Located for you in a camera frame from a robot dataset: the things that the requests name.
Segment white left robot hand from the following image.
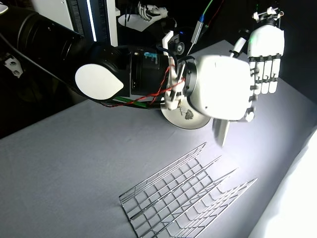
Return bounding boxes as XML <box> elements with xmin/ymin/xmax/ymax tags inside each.
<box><xmin>229</xmin><ymin>22</ymin><xmax>285</xmax><ymax>95</ymax></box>

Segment spare white robot hand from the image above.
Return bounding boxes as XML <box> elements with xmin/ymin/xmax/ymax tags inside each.
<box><xmin>137</xmin><ymin>1</ymin><xmax>169</xmax><ymax>22</ymax></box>

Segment white sheet under spare hand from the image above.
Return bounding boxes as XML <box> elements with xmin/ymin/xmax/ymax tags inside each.
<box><xmin>117</xmin><ymin>13</ymin><xmax>161</xmax><ymax>32</ymax></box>

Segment white robot column blue light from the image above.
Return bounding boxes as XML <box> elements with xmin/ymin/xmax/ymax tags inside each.
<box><xmin>32</xmin><ymin>0</ymin><xmax>120</xmax><ymax>47</ymax></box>

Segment thin red cable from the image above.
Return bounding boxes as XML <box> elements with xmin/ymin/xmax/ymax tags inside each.
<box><xmin>205</xmin><ymin>0</ymin><xmax>225</xmax><ymax>27</ymax></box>

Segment silver cable adapter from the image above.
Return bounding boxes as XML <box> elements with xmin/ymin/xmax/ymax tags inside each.
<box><xmin>190</xmin><ymin>19</ymin><xmax>204</xmax><ymax>44</ymax></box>

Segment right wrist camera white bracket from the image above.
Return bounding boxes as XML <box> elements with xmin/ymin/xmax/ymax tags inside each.
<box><xmin>162</xmin><ymin>31</ymin><xmax>186</xmax><ymax>57</ymax></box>

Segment red black twisted wire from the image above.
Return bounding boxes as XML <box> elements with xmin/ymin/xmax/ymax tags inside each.
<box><xmin>103</xmin><ymin>64</ymin><xmax>185</xmax><ymax>108</ymax></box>

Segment green flat cable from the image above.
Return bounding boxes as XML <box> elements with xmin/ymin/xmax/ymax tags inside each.
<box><xmin>112</xmin><ymin>96</ymin><xmax>149</xmax><ymax>108</ymax></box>

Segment metal wire dish rack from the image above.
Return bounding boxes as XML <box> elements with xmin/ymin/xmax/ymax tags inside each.
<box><xmin>118</xmin><ymin>142</ymin><xmax>258</xmax><ymax>238</ymax></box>

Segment thick black cable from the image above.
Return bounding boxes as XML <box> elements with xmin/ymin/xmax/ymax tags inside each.
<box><xmin>0</xmin><ymin>33</ymin><xmax>75</xmax><ymax>84</ymax></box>

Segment white plastic bracket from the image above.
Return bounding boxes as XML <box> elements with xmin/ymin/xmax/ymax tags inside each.
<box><xmin>3</xmin><ymin>57</ymin><xmax>25</xmax><ymax>79</ymax></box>

